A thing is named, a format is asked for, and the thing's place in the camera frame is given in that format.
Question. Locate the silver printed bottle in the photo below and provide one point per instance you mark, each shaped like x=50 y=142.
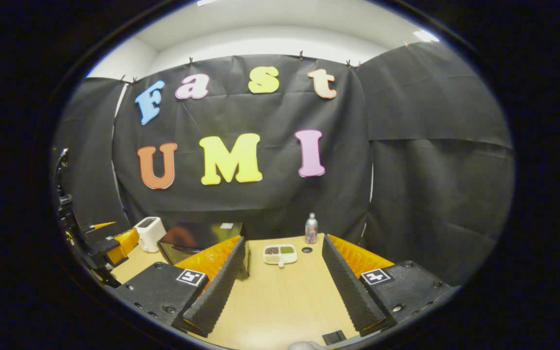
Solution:
x=311 y=233

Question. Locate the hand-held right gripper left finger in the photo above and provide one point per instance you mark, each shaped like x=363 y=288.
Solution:
x=219 y=291

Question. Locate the long ceiling light panel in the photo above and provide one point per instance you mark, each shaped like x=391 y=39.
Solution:
x=208 y=2

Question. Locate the small ceiling light panel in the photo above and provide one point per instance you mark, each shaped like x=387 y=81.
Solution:
x=426 y=36

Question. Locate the black table clamp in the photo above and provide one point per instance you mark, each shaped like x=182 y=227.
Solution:
x=333 y=337

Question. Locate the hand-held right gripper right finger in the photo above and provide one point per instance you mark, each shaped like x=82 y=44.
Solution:
x=348 y=291

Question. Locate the white divided snack tray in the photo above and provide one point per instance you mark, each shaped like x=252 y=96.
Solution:
x=280 y=256

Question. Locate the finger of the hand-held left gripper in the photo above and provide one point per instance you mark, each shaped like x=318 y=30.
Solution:
x=124 y=243
x=97 y=226

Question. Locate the black electric oven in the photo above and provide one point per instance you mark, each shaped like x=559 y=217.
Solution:
x=197 y=243

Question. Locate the white toaster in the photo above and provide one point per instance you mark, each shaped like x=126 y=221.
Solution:
x=149 y=236

